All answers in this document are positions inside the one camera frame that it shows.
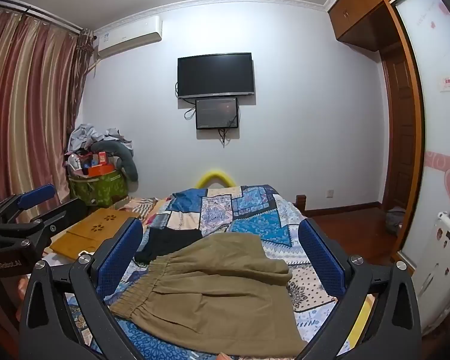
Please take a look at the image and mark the khaki cargo pants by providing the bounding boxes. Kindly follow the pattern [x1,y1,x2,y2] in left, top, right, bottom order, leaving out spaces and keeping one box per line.
[109,232,306,358]

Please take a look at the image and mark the wooden lap tray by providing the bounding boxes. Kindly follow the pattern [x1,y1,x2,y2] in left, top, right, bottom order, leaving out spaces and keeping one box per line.
[49,208,139,260]

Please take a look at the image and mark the blue patchwork quilt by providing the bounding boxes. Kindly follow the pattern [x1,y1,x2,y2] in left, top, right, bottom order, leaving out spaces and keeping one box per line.
[64,184,352,360]

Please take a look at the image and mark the green storage basket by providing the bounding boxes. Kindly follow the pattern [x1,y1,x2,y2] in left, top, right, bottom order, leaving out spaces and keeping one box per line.
[69,171,128,207]

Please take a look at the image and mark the orange box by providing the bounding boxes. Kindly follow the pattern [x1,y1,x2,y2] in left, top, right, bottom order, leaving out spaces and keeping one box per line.
[88,163,115,177]

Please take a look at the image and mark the black folded garment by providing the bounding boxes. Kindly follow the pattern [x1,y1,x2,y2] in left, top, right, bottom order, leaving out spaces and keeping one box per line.
[134,228,202,265]

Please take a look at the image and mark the grey stuffed toy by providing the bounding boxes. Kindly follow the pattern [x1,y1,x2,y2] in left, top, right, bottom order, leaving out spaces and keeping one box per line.
[90,140,139,182]

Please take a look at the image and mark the striped red curtain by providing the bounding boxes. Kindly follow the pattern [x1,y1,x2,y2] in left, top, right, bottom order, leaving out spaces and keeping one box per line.
[0,5,95,218]

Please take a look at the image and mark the yellow curved pillow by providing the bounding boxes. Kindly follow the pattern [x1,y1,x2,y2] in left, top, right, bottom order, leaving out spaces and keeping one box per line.
[195,169,236,189]

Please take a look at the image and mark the white air conditioner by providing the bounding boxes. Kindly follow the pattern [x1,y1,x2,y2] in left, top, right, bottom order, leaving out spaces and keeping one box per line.
[97,16,162,59]

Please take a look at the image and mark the wooden door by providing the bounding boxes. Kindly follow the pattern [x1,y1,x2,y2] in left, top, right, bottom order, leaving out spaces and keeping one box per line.
[380,45,416,211]

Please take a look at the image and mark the wooden overhead cabinet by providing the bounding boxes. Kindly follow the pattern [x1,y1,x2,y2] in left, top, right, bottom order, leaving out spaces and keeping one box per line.
[329,0,400,51]

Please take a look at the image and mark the frosted sliding wardrobe door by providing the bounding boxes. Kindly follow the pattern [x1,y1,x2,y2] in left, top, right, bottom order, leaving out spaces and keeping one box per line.
[394,0,450,265]

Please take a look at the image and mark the white wall socket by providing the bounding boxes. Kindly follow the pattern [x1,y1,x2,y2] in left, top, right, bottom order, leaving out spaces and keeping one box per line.
[325,189,334,198]

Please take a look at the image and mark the small black wall monitor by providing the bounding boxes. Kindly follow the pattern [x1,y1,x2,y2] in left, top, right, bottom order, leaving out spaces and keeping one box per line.
[195,97,239,130]

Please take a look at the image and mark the wall mounted black television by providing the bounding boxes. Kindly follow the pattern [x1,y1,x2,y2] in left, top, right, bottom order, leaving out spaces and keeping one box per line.
[177,53,255,99]

